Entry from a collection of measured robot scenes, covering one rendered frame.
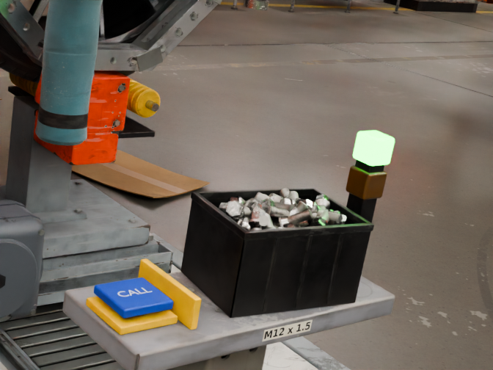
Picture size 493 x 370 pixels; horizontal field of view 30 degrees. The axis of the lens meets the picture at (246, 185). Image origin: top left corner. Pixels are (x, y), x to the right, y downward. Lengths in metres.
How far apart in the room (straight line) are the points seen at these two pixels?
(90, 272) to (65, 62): 0.53
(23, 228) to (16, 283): 0.09
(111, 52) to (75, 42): 0.20
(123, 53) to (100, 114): 0.12
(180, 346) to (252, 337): 0.11
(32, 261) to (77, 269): 0.44
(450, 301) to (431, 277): 0.14
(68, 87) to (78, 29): 0.10
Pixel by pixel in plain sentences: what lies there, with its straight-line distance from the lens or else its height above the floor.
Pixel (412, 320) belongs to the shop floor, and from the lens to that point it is 2.35.
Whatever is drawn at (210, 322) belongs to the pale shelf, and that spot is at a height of 0.45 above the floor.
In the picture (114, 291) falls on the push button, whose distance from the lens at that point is 1.10.
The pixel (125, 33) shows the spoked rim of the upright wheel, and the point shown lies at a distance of 1.86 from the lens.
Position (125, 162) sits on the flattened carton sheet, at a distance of 3.10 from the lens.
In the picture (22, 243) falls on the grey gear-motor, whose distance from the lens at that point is 1.46.
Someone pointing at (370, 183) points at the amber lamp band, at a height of 0.60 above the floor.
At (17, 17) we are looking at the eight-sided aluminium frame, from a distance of 1.65.
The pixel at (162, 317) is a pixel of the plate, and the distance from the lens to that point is 1.10.
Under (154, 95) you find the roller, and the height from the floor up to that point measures 0.53.
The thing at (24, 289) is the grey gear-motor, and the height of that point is 0.30.
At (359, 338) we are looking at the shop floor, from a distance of 2.19.
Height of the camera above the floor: 0.96
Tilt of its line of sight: 18 degrees down
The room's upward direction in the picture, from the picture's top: 10 degrees clockwise
